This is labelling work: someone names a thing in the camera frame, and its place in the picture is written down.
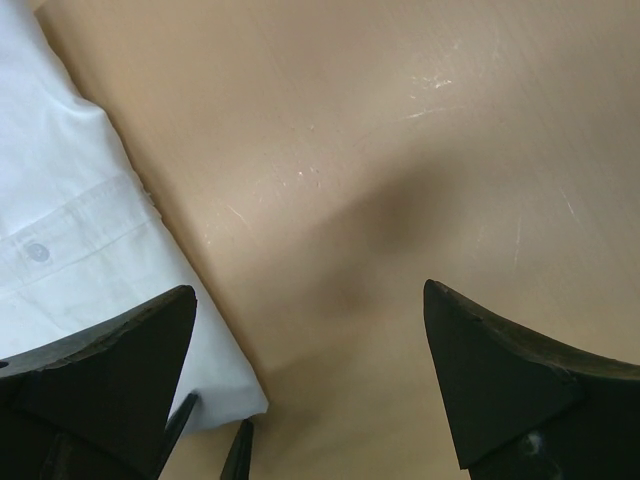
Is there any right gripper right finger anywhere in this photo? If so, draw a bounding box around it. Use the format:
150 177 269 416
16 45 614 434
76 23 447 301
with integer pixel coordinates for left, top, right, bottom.
423 280 639 479

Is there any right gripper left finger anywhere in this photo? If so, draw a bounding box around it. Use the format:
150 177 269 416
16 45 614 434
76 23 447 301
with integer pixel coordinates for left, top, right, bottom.
1 286 197 479

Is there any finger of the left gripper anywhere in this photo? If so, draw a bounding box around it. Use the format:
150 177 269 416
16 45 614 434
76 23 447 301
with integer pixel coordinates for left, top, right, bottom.
163 392 199 453
220 419 254 480

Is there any white long sleeve shirt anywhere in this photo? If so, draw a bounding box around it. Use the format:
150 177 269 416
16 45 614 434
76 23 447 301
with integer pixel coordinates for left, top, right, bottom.
1 1 269 432

